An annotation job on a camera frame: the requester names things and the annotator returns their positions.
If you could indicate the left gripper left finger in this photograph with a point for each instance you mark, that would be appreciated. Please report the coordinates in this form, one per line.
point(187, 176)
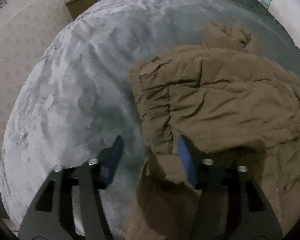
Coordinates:
point(68, 204)

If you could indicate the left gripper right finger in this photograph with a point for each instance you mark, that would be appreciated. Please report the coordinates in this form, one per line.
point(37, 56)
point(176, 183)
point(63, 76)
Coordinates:
point(232, 205)

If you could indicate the brown puffer jacket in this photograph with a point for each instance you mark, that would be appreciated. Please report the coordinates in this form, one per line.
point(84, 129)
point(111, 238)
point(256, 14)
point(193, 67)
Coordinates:
point(220, 94)

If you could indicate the grey plush bed blanket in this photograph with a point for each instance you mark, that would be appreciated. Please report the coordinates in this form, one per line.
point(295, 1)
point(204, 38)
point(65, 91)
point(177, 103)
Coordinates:
point(78, 97)

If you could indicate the dark wooden nightstand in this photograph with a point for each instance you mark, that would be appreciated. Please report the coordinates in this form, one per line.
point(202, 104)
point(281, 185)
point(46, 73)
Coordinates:
point(77, 7)

